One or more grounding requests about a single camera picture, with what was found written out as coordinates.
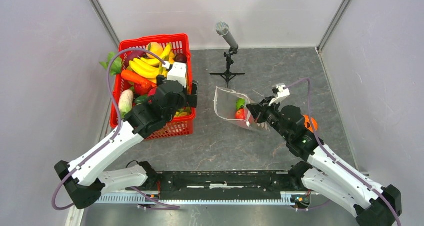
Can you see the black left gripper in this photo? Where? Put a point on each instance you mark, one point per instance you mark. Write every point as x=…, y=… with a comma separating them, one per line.
x=190, y=100

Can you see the clear dotted zip bag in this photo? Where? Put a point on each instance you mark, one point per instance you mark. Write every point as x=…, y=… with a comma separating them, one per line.
x=225, y=108

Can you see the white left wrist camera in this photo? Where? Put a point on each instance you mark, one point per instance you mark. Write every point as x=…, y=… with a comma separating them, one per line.
x=176, y=72

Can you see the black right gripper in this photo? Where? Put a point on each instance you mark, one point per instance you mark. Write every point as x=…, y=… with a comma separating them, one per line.
x=258, y=110

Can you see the green toy watermelon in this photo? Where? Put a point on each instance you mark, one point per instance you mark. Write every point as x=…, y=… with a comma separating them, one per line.
x=240, y=104

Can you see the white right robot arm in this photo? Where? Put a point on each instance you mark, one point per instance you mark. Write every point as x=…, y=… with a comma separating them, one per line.
x=323, y=171

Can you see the dark purple plum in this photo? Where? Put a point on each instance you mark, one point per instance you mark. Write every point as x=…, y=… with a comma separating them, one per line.
x=180, y=58

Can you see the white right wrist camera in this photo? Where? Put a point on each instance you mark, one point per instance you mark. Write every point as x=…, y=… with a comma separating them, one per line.
x=281, y=92

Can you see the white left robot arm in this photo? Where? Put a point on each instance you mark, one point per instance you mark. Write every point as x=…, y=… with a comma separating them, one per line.
x=86, y=179

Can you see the purple sweet potato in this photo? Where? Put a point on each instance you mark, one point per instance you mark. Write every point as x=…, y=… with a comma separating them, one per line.
x=132, y=56

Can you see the red plastic basket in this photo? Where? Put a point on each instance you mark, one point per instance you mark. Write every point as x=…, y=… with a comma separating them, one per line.
x=180, y=44

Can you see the green lettuce leaf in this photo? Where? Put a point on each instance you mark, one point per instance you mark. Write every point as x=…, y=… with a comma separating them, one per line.
x=116, y=66

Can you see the yellow peach with leaf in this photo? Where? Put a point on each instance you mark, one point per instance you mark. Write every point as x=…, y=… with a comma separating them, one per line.
x=155, y=48

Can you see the green cucumber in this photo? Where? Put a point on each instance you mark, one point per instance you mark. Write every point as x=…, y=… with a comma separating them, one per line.
x=140, y=99

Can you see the orange toy carrot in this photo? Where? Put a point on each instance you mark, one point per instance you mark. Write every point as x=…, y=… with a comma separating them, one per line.
x=135, y=78

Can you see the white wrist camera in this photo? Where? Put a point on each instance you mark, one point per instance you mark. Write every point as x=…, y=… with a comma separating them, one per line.
x=281, y=92
x=176, y=72

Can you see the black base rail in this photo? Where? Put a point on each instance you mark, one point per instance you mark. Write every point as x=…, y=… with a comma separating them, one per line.
x=222, y=185

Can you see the red toy apple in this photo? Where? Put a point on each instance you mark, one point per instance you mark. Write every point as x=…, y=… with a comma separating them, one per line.
x=240, y=114
x=143, y=89

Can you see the orange tape roll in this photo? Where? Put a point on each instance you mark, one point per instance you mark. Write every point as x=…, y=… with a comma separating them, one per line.
x=310, y=123

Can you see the yellow banana bunch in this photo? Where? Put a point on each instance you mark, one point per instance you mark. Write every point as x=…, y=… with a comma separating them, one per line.
x=150, y=67

